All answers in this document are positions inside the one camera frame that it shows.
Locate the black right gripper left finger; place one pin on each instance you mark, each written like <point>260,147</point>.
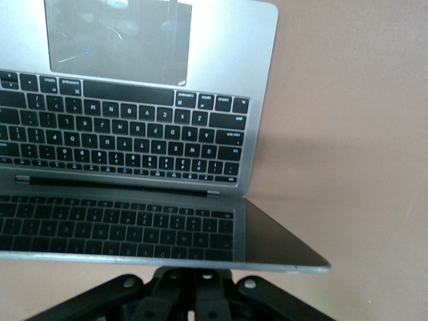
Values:
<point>100,301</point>

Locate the grey open-lid laptop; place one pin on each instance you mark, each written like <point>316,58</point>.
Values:
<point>133,133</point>

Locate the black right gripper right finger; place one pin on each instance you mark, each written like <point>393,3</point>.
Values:
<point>267,301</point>

